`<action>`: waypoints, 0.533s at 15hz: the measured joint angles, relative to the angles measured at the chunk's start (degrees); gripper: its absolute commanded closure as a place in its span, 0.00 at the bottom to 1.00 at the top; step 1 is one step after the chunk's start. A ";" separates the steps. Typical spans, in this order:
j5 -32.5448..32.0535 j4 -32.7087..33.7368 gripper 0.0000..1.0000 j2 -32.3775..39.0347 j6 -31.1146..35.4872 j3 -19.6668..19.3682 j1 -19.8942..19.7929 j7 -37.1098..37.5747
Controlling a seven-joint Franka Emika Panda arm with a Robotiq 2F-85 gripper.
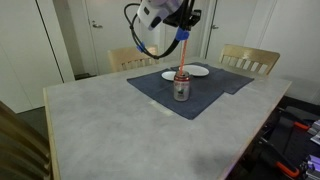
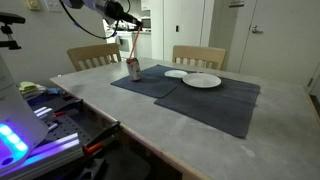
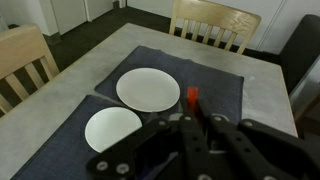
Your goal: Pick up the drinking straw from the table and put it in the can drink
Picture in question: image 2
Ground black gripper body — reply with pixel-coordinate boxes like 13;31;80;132
99;0;127;22

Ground orange red drinking straw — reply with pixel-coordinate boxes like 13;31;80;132
128;21;143;62

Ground white robot base blue lights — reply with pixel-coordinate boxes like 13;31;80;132
0;54;50;175

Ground red silver drink can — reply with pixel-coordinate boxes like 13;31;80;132
125;57;142;82

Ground dark microwave oven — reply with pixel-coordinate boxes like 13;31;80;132
141;16;152;30

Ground white kitchen range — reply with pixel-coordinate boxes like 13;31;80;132
114;30;153;60

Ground light wooden slat-back chair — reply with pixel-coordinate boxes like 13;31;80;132
66;42;123;73
171;45;227;71

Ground white door with black latch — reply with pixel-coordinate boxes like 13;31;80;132
163;0;205;63

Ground dark blue cloth mat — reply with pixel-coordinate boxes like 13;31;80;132
153;75;261;139
109;64;184;100

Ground small white plate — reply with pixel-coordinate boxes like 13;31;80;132
163;69;189;80

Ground large white plate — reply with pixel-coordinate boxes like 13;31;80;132
181;72;222;89

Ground small blue item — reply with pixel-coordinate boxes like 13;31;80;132
48;87;63;96

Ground yellow green folded cloth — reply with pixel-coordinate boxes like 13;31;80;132
18;81;38;95

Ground short aluminium extrusion profile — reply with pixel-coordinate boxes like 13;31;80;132
33;105;55;122

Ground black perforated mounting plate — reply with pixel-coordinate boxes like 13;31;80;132
45;114;95;148

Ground black trigger clamp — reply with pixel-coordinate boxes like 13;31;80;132
74;156;108;180

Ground white door with lever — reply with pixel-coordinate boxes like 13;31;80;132
238;0;320;88

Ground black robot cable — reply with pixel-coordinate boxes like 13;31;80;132
59;0;120;40

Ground white wall switch plate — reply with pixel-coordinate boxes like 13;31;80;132
44;0;64;14

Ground beige wall thermostat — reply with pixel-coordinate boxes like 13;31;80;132
25;0;42;12

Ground black camera on stand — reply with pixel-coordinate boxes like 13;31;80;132
0;12;26;51

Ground black clamp orange handle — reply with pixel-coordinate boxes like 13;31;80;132
82;120;122;156
52;98;85;118

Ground grey wall sign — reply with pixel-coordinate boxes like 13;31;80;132
228;0;246;8

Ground silver lever door handle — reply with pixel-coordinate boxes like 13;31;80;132
251;25;265;35

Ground long aluminium extrusion rail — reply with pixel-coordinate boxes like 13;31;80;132
0;132;84;180

